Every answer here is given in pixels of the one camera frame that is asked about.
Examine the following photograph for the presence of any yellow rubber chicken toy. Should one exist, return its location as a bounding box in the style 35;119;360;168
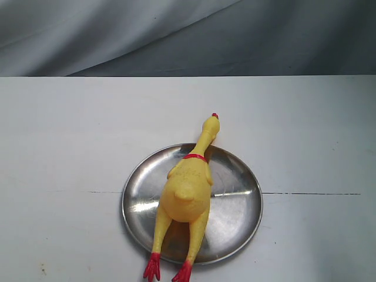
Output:
143;113;220;281

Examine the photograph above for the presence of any round stainless steel plate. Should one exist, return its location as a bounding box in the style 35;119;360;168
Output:
121;143;263;265

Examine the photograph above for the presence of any grey fabric backdrop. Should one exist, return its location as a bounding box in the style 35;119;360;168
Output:
1;1;375;76

